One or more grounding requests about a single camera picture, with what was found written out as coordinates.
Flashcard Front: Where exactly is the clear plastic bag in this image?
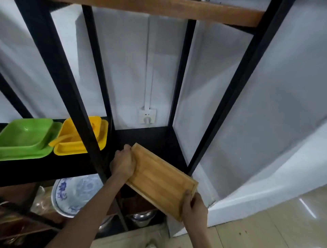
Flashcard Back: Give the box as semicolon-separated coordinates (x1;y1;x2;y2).
30;186;57;215

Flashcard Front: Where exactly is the person's right hand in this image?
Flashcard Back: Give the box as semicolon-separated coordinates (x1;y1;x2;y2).
182;189;209;230

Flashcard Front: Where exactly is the green plastic plate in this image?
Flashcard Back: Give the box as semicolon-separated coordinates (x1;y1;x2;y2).
0;122;63;162

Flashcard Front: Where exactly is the black metal shelf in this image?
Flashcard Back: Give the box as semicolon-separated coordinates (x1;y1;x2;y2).
0;0;297;243

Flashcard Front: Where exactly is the yellow plastic plate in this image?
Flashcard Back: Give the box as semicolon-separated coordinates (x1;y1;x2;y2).
53;119;109;156

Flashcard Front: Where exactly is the yellow plastic spoon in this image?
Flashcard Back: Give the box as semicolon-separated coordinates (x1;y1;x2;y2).
48;133;77;148

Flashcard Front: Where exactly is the small steel pot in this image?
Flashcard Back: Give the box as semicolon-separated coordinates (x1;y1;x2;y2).
130;210;157;228

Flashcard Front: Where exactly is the white vertical cable duct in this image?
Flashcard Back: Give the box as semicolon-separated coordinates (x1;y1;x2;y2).
144;15;155;109

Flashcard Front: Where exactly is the wooden tray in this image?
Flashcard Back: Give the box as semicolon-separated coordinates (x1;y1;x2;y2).
125;142;199;222

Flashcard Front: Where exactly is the person's left hand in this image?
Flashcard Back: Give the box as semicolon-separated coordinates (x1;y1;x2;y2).
110;144;137;182

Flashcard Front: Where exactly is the blue and white porcelain plate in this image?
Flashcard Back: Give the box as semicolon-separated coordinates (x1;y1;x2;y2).
51;174;104;218

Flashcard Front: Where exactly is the green plastic bowl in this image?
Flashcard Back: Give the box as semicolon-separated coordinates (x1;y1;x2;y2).
0;118;54;151

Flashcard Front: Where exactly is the yellow plastic bowl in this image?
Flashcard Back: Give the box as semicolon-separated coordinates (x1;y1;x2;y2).
59;116;102;145

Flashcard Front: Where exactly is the person's left forearm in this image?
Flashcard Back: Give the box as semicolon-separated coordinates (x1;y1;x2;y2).
45;173;128;248

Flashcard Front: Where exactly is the white wall socket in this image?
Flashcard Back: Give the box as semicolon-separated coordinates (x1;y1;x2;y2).
139;108;157;125

